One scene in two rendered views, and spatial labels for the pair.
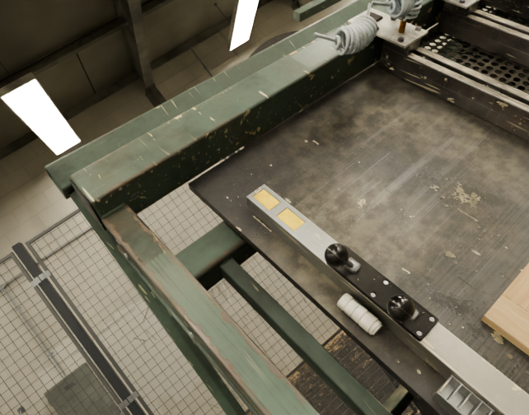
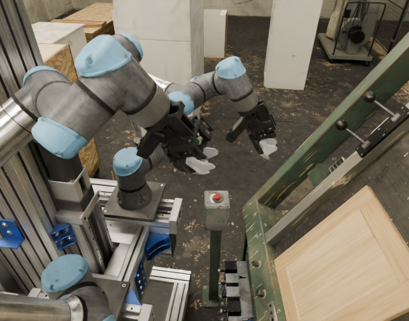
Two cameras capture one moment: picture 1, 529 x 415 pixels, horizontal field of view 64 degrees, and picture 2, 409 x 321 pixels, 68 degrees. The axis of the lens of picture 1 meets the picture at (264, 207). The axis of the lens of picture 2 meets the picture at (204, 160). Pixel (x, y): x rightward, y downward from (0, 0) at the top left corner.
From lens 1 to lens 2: 1.23 m
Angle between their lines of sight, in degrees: 109
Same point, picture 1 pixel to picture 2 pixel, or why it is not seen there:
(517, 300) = (369, 203)
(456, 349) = (350, 164)
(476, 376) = (339, 169)
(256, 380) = (357, 90)
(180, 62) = not seen: outside the picture
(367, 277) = (388, 125)
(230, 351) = (369, 78)
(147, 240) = not seen: outside the picture
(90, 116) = not seen: outside the picture
